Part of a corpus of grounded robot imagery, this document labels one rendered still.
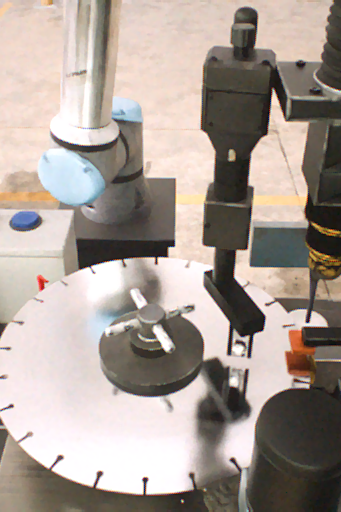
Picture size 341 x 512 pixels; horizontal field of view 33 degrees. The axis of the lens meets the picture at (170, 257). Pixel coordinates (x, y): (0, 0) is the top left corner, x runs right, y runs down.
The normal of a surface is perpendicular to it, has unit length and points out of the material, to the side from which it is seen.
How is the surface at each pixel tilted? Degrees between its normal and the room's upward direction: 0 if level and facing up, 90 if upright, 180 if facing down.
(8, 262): 90
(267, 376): 0
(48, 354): 0
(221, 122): 90
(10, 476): 0
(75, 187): 97
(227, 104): 90
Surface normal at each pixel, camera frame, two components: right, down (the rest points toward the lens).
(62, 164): -0.34, 0.66
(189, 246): 0.01, -0.80
